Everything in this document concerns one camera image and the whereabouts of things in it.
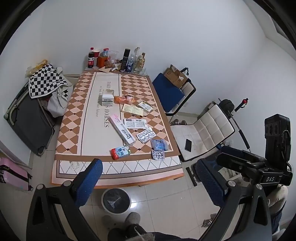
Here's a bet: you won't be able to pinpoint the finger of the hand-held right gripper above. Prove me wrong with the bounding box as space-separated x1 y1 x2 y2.
217 146 267 170
186 166 200 187

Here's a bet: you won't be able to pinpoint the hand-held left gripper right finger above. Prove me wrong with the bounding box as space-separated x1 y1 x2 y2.
190 159 272 241

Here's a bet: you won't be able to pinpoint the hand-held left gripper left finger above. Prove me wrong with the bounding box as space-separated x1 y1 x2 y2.
26 159 103 241

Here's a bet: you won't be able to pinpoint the white trash bin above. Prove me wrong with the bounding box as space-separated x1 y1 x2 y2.
101 188 132 214

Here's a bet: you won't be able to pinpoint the small silver blister pack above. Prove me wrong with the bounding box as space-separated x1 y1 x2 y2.
151 149 165 161

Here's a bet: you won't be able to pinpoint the red and blue drink carton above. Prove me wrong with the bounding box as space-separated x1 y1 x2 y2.
111 145 131 160

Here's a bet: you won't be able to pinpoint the blue foil packet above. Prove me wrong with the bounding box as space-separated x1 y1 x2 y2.
150 139 168 151

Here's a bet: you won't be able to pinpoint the large silver blister pack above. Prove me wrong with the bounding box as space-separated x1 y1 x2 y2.
136 128 156 144

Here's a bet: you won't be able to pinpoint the long pink and white box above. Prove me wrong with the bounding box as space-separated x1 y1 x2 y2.
109 113 136 146

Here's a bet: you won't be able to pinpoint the white medicine box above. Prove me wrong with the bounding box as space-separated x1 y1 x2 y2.
123 118 149 129

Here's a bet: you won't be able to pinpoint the white barcode box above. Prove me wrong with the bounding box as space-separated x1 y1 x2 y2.
137 101 153 113

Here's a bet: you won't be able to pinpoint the white cardboard box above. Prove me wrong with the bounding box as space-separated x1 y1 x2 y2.
103 89 115 107

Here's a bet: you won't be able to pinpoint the person's right forearm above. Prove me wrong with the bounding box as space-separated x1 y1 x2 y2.
267 185 289 214

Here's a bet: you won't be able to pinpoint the white padded chair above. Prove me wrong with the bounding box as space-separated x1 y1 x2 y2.
170 101 236 163

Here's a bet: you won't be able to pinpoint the table with diamond tablecloth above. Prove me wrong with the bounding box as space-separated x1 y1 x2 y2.
51 71 185 186

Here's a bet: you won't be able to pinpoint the black exercise equipment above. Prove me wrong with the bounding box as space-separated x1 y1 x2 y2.
217 98 252 153

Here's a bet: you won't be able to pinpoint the grey fuzzy slipper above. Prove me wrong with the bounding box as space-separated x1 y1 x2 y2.
124 212 142 227

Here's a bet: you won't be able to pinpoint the person's legs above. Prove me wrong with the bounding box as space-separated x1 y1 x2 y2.
108 223 210 241

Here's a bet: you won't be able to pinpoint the pink suitcase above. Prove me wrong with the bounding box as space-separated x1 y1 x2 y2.
0 157 33 192

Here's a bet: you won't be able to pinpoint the open dark suitcase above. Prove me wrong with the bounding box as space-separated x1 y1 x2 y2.
3 80 56 156

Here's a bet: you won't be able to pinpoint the white clothes pile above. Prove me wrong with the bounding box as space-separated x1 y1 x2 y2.
47 85 75 118

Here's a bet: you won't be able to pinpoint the pale yellow medicine box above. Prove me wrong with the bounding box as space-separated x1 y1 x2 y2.
121 103 144 117

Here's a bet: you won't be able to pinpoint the orange plastic packet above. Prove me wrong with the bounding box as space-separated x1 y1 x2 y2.
114 95 135 105

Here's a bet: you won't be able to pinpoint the open cardboard box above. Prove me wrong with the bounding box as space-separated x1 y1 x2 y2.
164 64 188 89

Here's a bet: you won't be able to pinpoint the black and white checkered cloth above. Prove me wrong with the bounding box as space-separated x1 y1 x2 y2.
29 64 75 99

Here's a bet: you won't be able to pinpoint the cola bottle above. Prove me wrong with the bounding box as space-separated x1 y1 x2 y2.
88 47 95 68

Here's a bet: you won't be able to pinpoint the gold cap liquor bottle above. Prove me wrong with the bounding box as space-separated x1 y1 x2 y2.
133 52 146 74

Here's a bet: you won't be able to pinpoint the blue label water bottle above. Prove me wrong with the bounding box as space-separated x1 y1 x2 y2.
126 56 136 73

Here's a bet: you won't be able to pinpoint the clear plastic snack bag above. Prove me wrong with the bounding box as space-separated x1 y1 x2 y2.
105 50 118 69

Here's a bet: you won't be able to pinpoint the yellow plastic bag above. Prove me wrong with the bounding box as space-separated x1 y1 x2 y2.
26 60 48 75

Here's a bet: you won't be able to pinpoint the black spray can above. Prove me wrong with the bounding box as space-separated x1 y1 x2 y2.
120 48 131 73

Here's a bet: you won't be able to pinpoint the black frame white chair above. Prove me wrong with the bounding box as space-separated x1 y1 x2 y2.
164 78 197 116

